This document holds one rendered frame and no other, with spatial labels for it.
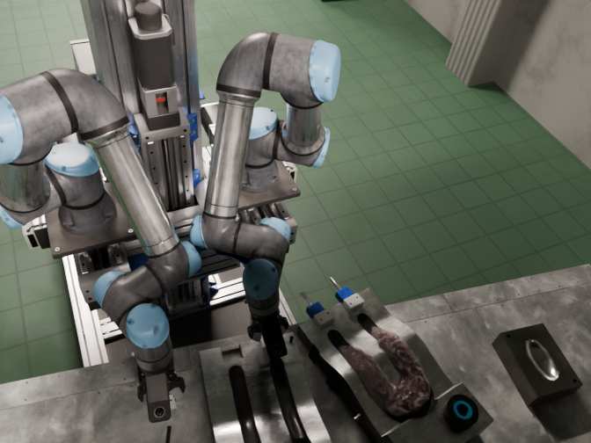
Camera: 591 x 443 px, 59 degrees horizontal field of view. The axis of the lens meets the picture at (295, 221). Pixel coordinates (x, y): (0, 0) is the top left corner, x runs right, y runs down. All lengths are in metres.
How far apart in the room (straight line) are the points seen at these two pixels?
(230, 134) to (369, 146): 2.39
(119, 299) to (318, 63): 0.61
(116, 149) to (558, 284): 1.49
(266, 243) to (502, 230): 2.24
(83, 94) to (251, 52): 0.33
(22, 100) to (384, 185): 2.50
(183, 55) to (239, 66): 0.39
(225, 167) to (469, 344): 0.95
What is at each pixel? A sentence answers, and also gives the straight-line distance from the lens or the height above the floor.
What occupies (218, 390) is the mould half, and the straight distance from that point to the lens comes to 1.41.
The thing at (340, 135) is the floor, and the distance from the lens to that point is 3.49.
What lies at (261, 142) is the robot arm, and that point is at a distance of 1.48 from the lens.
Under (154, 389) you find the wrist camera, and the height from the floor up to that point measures 1.11.
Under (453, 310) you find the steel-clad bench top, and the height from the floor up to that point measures 0.80.
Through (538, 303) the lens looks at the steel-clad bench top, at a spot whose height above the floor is 0.80.
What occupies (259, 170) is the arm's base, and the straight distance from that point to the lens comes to 1.55.
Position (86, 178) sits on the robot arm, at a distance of 1.41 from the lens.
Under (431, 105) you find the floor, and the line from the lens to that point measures 3.95.
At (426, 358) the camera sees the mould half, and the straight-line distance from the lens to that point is 1.54.
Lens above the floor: 2.19
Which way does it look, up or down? 49 degrees down
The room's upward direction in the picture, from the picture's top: 8 degrees clockwise
